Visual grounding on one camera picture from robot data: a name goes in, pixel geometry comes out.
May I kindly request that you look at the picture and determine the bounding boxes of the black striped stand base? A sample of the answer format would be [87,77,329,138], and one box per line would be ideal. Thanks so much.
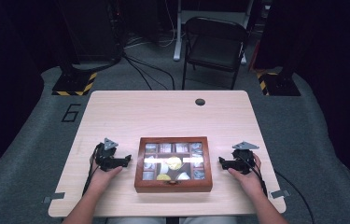
[256,70,301,97]
[51,70,98,97]

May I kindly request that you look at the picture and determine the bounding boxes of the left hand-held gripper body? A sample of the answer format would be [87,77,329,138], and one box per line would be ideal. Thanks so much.
[94,137,120,172]

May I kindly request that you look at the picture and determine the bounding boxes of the wooden box with glass lid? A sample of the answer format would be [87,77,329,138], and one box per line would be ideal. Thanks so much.
[133,135,214,194]

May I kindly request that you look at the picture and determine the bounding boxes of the grey floor mat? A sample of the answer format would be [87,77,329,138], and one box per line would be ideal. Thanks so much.
[0,65,350,224]

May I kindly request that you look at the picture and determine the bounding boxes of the black floor cables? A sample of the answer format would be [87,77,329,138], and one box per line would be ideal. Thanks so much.
[121,52,176,91]

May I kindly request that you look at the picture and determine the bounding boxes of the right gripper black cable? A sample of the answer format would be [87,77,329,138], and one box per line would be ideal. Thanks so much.
[241,155,315,224]

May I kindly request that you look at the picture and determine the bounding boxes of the black folding chair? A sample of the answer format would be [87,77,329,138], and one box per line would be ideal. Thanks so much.
[181,16,249,91]

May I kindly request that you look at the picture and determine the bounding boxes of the grey tape strip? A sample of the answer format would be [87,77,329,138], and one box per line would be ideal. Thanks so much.
[270,189,291,200]
[42,191,66,204]

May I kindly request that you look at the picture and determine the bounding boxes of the person's left hand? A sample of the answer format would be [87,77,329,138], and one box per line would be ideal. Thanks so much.
[89,166,124,191]

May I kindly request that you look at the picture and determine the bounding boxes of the white floor cables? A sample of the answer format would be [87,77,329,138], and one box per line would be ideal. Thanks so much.
[125,0,177,49]

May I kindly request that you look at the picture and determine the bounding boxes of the dark equipment cabinet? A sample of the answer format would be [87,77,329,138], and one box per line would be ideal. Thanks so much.
[55,0,124,64]

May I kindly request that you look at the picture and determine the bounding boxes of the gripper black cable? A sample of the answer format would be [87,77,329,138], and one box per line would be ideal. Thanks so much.
[82,144,101,197]
[241,155,315,224]

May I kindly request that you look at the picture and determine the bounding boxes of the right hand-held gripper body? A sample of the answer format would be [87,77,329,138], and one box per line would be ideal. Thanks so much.
[231,141,260,175]

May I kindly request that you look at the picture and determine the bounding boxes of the person's right hand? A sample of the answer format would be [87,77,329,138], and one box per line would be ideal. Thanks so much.
[227,153,265,196]

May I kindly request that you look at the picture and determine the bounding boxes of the dark curtain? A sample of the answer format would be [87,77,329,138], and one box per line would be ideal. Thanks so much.
[255,0,350,206]
[0,0,63,189]

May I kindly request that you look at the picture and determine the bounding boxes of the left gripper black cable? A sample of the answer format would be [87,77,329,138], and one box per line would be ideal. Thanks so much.
[82,144,101,197]

